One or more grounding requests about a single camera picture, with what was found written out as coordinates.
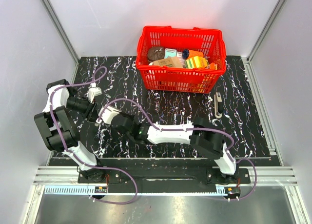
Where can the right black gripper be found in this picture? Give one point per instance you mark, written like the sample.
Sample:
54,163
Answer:
130,117

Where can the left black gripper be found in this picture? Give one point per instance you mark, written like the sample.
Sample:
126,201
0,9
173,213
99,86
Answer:
91,112

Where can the beige staple remover tool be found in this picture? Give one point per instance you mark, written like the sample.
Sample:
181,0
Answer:
218,105

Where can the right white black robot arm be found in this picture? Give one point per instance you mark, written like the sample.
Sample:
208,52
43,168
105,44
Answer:
208,142

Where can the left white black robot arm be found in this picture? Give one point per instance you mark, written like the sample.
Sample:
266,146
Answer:
57,127

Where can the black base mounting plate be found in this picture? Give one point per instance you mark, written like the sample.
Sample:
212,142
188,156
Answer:
199,170

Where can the brown round cookie pack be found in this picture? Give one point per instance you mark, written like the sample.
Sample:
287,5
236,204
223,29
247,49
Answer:
156,53

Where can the brown cardboard box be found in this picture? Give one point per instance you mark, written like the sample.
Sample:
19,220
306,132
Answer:
168,62

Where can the light blue small box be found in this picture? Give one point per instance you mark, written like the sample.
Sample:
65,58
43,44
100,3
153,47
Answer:
170,53

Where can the yellow green striped box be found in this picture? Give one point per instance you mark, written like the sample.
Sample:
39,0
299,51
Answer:
196,62

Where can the orange bottle blue cap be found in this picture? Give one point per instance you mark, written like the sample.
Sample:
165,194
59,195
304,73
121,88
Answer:
187,53

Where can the orange small packet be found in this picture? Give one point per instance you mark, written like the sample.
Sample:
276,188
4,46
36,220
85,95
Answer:
212,66

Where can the red plastic shopping basket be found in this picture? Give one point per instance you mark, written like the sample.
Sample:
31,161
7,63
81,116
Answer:
208,41

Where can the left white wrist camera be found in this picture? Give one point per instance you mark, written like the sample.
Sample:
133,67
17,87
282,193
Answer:
93,91

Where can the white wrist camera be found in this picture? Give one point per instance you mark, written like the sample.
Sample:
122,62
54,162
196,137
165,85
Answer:
93,91
106,115

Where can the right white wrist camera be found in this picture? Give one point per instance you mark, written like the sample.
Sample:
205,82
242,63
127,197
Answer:
106,115

